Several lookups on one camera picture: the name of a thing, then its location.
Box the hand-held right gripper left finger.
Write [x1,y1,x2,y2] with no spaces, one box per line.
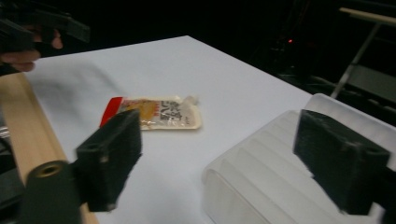
[75,108,143,213]

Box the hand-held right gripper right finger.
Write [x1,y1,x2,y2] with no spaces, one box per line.
[292,108,391,216]

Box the wooden table edge strip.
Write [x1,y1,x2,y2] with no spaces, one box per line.
[0,73,100,224]

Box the translucent white plastic bin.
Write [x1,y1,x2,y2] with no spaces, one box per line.
[201,92,396,224]

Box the metal stand with wooden bar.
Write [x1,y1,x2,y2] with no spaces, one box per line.
[330,7,396,100]

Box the beige spouted food pouch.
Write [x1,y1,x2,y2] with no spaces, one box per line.
[99,95,203,131]

